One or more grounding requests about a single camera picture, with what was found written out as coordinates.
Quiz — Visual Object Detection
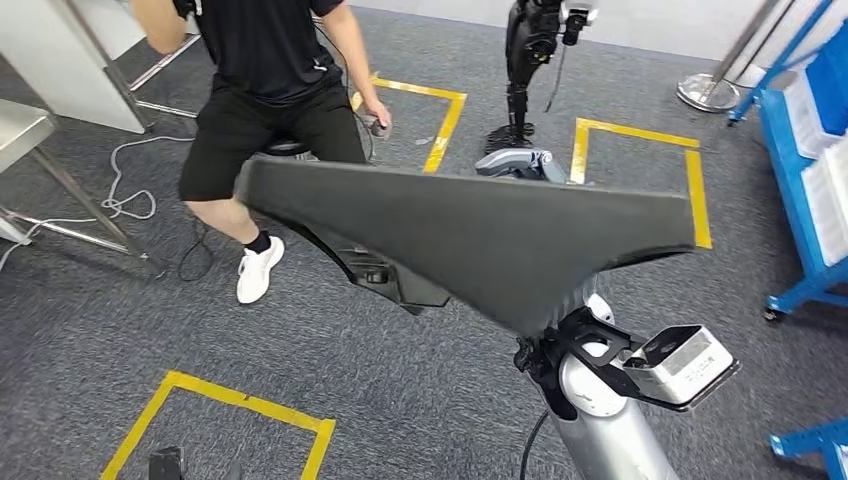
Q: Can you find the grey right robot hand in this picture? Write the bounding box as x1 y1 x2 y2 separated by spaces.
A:
474 147 571 185

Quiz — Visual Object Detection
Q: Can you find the person's left hand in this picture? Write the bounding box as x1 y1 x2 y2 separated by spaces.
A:
362 97 393 140

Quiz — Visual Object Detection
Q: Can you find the black plastic car part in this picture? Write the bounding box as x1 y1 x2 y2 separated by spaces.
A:
233 154 698 340

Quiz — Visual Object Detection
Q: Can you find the black stool chrome base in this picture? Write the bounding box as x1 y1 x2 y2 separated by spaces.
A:
256 135 316 162

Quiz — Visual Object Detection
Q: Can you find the black humanoid robot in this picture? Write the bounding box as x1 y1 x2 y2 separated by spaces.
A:
483 0 601 155

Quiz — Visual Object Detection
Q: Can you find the person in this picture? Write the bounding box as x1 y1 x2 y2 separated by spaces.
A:
129 0 394 306

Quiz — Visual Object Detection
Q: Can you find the steel table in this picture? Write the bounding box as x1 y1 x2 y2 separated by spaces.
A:
62 0 201 132

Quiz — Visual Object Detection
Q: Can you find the white plastic crate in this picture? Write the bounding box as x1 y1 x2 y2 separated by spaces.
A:
799 135 848 268
783 66 839 162

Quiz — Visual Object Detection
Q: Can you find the blue plastic crate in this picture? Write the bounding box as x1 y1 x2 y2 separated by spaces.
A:
803 18 848 138

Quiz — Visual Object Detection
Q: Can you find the yellow floor tape square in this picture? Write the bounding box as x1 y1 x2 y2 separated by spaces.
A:
99 369 338 480

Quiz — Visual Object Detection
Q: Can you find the white panel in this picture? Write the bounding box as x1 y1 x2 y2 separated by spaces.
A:
0 0 200 135

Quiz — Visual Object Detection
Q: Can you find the silver stanchion post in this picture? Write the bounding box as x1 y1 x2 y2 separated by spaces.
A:
675 0 791 114

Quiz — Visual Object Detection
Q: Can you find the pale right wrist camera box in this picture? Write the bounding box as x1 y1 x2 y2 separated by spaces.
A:
621 323 743 413

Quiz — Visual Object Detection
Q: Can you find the black floor cable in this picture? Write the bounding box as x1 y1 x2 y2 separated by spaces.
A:
175 218 218 284

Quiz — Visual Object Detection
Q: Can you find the white floor cable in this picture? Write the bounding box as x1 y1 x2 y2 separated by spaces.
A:
0 135 195 274

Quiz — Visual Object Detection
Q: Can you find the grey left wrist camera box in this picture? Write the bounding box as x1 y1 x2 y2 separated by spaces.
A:
148 445 188 480

